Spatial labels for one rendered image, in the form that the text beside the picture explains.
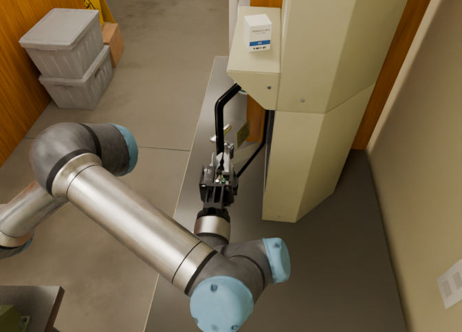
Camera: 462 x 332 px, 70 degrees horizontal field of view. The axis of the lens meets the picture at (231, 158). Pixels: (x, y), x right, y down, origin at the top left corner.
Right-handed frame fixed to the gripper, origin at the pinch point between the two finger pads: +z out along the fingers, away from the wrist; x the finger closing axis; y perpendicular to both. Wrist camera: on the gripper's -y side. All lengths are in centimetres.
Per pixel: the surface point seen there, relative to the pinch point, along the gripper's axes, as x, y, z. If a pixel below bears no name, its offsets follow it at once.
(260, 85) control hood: -8.2, 19.8, 4.2
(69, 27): 144, -62, 186
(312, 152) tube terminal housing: -22.7, 0.0, 3.8
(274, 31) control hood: -11.0, 23.0, 22.4
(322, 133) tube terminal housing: -24.3, 6.0, 4.9
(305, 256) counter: -25.6, -34.1, -7.8
